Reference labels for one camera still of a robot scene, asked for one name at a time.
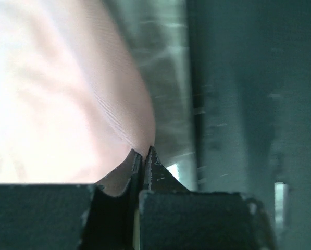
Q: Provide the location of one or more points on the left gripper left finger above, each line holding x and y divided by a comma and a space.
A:
118, 180

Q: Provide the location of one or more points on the pink printed t shirt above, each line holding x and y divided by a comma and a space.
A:
72, 101

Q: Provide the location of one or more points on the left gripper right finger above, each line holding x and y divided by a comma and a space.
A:
157, 177

